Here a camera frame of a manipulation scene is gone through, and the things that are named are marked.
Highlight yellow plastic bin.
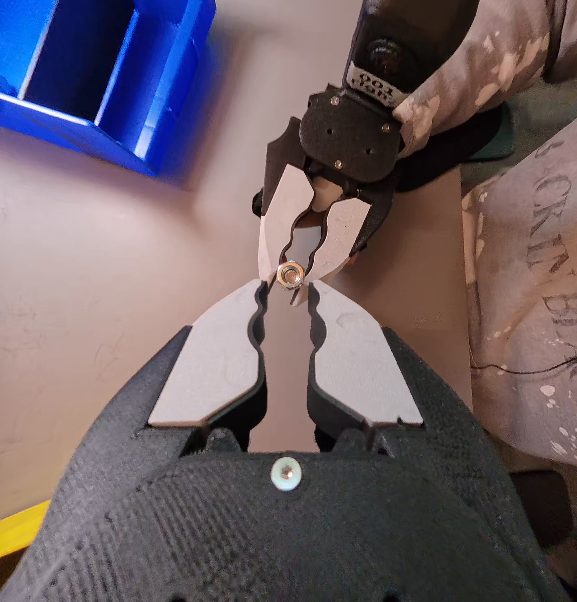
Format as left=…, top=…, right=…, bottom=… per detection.
left=0, top=499, right=52, bottom=563

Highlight blue plastic bin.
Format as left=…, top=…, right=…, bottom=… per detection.
left=0, top=0, right=217, bottom=178

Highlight silver hex nut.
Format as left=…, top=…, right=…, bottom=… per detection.
left=276, top=261, right=304, bottom=289

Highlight person's right forearm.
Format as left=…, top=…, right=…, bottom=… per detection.
left=392, top=0, right=577, bottom=159

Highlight black thin cable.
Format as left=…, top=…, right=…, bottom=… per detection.
left=471, top=350, right=577, bottom=378

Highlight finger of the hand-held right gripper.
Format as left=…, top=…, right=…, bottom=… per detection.
left=259, top=164, right=316, bottom=283
left=303, top=198, right=372, bottom=284

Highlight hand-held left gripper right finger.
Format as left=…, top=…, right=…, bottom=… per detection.
left=307, top=281, right=425, bottom=453

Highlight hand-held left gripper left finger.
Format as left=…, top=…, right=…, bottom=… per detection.
left=148, top=279, right=268, bottom=452

